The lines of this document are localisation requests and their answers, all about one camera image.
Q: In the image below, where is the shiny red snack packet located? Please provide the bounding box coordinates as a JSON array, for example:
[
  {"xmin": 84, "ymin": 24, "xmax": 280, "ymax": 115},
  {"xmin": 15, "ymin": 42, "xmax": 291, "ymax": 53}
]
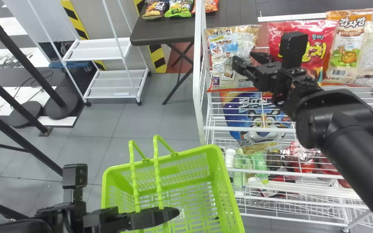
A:
[{"xmin": 283, "ymin": 140, "xmax": 352, "ymax": 189}]

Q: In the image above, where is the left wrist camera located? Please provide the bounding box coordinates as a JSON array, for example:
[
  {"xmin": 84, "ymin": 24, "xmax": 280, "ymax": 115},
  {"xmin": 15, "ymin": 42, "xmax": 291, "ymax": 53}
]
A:
[{"xmin": 62, "ymin": 163, "xmax": 88, "ymax": 207}]

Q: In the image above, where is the orange and white snack packet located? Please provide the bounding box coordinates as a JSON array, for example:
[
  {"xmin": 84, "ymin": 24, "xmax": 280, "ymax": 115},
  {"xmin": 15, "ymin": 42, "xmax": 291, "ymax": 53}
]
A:
[{"xmin": 322, "ymin": 8, "xmax": 373, "ymax": 87}]

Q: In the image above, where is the white wire rack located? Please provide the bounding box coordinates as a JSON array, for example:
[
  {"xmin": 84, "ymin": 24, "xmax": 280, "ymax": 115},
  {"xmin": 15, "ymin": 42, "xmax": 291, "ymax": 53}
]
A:
[{"xmin": 192, "ymin": 0, "xmax": 373, "ymax": 233}]

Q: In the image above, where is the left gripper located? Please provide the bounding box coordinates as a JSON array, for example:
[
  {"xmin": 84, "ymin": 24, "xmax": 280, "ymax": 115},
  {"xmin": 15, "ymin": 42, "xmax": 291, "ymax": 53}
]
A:
[{"xmin": 83, "ymin": 206, "xmax": 181, "ymax": 233}]

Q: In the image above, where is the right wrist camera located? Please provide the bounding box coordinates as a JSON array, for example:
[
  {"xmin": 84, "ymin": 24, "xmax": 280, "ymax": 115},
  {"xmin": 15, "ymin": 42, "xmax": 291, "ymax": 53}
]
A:
[{"xmin": 278, "ymin": 31, "xmax": 309, "ymax": 70}]

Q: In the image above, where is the green bottle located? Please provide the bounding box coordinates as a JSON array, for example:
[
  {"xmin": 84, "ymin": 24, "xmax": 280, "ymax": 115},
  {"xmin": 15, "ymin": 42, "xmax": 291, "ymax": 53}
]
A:
[{"xmin": 251, "ymin": 151, "xmax": 270, "ymax": 182}]

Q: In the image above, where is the beige snack packet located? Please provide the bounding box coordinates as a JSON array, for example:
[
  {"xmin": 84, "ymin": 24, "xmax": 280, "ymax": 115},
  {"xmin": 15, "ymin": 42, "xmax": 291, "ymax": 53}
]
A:
[{"xmin": 205, "ymin": 25, "xmax": 261, "ymax": 93}]

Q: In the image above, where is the white shelf trolley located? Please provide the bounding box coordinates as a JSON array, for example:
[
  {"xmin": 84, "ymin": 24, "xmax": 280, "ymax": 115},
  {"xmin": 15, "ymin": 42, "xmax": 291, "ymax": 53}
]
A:
[{"xmin": 27, "ymin": 0, "xmax": 150, "ymax": 106}]

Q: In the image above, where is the dark side table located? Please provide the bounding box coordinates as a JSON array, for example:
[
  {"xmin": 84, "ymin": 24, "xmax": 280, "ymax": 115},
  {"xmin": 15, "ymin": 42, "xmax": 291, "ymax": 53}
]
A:
[{"xmin": 130, "ymin": 0, "xmax": 230, "ymax": 105}]

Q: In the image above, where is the yellow and black striped post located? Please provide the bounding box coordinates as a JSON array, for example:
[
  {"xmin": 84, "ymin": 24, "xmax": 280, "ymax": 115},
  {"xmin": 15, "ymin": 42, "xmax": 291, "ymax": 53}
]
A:
[
  {"xmin": 60, "ymin": 0, "xmax": 107, "ymax": 71},
  {"xmin": 134, "ymin": 0, "xmax": 168, "ymax": 74}
]

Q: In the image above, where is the green snack packet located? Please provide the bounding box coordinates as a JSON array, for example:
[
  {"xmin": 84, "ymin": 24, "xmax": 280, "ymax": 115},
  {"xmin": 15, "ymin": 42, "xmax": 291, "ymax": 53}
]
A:
[{"xmin": 164, "ymin": 0, "xmax": 194, "ymax": 18}]

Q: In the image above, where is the blue snack packet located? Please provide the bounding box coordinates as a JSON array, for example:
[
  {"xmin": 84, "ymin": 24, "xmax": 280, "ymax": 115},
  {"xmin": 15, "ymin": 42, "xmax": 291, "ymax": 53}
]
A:
[{"xmin": 220, "ymin": 91, "xmax": 296, "ymax": 154}]

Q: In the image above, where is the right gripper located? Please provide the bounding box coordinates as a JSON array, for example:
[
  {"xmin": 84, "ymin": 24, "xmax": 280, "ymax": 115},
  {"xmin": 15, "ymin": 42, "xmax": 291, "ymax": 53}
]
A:
[{"xmin": 232, "ymin": 51, "xmax": 283, "ymax": 94}]

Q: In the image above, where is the yellow snack packet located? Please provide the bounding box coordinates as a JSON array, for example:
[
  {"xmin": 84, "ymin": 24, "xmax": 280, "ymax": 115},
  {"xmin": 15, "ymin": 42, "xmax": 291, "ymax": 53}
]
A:
[{"xmin": 141, "ymin": 0, "xmax": 169, "ymax": 19}]

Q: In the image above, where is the green basket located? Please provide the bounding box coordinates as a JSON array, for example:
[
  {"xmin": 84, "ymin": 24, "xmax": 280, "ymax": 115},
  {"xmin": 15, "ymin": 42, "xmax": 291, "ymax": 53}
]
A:
[{"xmin": 101, "ymin": 134, "xmax": 245, "ymax": 233}]

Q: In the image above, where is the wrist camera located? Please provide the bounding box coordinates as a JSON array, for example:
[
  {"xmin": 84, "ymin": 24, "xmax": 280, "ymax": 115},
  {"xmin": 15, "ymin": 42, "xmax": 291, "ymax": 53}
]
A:
[
  {"xmin": 62, "ymin": 163, "xmax": 88, "ymax": 207},
  {"xmin": 278, "ymin": 31, "xmax": 309, "ymax": 70}
]

